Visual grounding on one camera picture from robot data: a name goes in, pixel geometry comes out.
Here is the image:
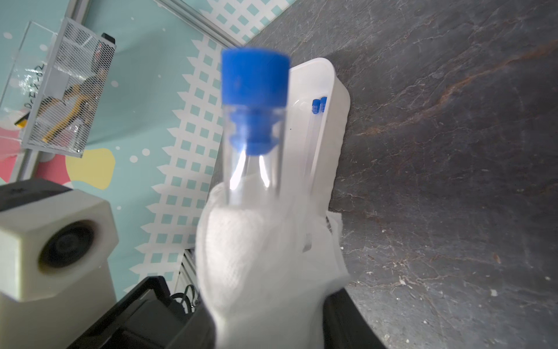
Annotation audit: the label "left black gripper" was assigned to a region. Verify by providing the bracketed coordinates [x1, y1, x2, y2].
[69, 276, 215, 349]

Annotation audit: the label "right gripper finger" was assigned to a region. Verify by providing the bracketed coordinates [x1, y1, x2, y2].
[323, 289, 386, 349]

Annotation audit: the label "blue capped test tube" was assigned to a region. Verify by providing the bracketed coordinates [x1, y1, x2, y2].
[305, 99, 321, 190]
[313, 96, 328, 173]
[222, 47, 290, 208]

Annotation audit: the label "white plastic tray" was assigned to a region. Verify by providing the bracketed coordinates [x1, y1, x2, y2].
[281, 58, 351, 217]

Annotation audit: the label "clear plastic label bag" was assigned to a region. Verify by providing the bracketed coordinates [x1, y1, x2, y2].
[1, 21, 57, 156]

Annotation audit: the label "yellow handled pliers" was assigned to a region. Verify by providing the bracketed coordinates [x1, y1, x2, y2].
[35, 76, 103, 144]

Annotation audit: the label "white wire wall basket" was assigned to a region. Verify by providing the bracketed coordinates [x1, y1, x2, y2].
[1, 18, 116, 159]

